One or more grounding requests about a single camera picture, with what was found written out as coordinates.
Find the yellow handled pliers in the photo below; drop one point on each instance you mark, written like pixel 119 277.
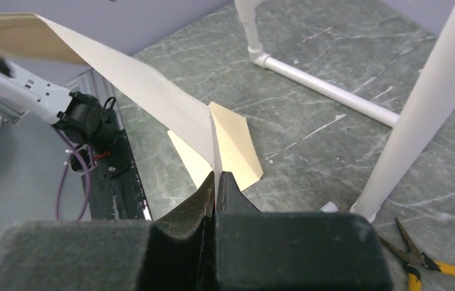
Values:
pixel 414 257

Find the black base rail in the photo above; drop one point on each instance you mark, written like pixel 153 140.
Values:
pixel 116 187

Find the tan paper envelope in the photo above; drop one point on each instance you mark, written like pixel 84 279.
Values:
pixel 236 147

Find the white letter paper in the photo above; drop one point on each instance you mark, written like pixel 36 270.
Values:
pixel 29 35

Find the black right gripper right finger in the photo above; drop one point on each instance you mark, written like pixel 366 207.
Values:
pixel 293 250

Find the white PVC pipe frame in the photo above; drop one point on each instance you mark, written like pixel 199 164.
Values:
pixel 431 102

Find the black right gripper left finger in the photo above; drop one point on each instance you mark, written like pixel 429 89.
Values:
pixel 129 254

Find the white green glue stick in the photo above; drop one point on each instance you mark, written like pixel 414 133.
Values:
pixel 329 207

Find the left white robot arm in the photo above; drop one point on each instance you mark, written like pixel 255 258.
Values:
pixel 79 118

